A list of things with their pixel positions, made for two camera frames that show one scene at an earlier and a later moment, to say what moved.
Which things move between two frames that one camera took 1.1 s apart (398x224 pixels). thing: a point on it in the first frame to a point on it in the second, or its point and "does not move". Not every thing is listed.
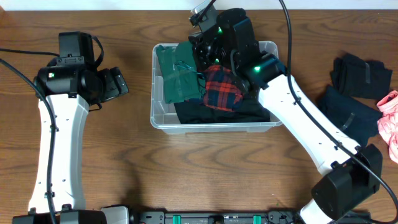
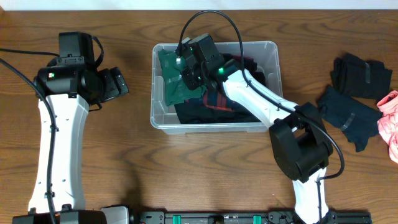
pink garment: (388, 125) does not move
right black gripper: (204, 46) to (188, 70)
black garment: (249, 111) does not move
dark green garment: (181, 79) does not move
